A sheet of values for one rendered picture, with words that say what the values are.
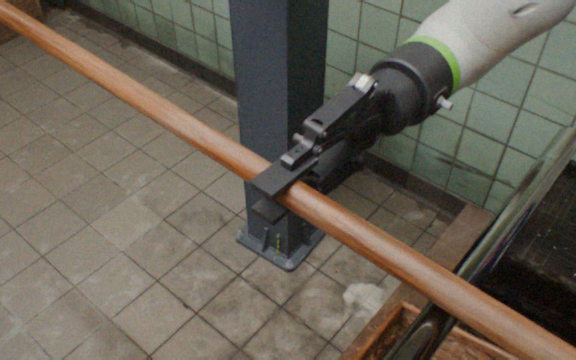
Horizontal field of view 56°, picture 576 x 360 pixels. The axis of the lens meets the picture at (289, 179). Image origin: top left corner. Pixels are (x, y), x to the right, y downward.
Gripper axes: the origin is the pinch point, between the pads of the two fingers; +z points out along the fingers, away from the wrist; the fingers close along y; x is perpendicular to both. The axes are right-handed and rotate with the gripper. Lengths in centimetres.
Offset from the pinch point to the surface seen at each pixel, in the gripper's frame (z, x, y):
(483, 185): -119, 11, 99
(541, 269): -32.8, -22.7, 28.1
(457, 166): -118, 22, 96
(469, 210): -68, -1, 61
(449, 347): -25, -17, 49
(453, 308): 1.7, -20.1, -0.6
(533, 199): -17.0, -19.6, 1.9
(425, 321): 2.9, -18.6, 1.6
